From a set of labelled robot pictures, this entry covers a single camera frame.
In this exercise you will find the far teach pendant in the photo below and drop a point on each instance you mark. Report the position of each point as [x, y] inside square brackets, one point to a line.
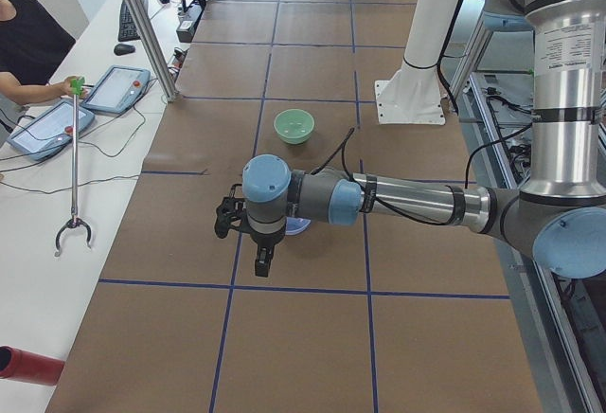
[117, 90]

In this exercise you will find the green ceramic bowl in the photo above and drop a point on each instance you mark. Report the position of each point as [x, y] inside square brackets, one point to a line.
[294, 126]

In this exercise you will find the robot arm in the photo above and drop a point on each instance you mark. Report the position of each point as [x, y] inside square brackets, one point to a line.
[557, 217]

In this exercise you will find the blue ceramic bowl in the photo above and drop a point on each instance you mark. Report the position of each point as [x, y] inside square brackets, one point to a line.
[296, 226]

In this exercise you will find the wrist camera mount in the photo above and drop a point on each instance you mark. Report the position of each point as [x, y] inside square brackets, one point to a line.
[228, 213]

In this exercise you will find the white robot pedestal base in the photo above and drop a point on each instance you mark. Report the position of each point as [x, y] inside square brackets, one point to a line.
[412, 96]

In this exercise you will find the reacher grabber tool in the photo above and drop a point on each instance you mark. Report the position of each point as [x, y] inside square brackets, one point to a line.
[75, 221]

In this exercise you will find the red cylinder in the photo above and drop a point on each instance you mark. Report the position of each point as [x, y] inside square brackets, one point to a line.
[28, 367]

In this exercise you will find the black computer mouse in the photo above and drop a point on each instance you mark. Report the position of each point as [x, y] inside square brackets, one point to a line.
[123, 49]

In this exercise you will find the aluminium frame post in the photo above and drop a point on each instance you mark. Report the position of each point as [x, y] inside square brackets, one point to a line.
[153, 49]

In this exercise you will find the teach pendant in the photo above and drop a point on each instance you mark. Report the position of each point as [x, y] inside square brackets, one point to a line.
[117, 90]
[46, 134]

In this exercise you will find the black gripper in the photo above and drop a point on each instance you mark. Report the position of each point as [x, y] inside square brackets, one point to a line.
[264, 241]

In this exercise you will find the black keyboard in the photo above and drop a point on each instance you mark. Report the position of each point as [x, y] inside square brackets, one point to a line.
[127, 30]

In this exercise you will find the seated person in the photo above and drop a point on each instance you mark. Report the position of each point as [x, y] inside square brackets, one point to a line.
[33, 46]

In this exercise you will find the near teach pendant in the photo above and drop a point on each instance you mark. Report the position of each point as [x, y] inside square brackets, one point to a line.
[46, 134]

